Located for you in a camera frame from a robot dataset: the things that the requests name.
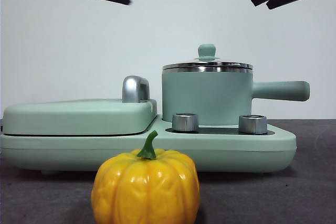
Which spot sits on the glass pot lid green knob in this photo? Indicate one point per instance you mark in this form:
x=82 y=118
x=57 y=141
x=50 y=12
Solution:
x=207 y=51

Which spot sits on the mint green breakfast machine base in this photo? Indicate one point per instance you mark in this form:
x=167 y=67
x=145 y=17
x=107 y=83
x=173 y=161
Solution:
x=236 y=150

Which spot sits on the yellow toy pumpkin green stem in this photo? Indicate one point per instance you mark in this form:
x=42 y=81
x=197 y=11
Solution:
x=144 y=187

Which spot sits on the silver control knob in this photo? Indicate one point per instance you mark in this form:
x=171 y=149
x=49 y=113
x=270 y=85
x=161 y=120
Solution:
x=185 y=123
x=252 y=125

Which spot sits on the mint green grill cover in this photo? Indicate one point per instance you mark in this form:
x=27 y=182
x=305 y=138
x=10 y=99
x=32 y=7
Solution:
x=78 y=119

